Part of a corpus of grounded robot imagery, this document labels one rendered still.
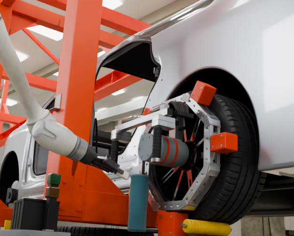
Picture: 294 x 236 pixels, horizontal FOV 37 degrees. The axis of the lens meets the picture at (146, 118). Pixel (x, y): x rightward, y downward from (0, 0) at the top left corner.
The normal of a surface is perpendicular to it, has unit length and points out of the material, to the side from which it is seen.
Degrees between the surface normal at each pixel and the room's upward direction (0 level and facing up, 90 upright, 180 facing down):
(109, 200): 90
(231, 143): 90
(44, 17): 90
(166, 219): 90
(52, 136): 111
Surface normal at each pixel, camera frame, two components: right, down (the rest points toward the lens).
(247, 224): -0.88, -0.14
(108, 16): 0.58, -0.20
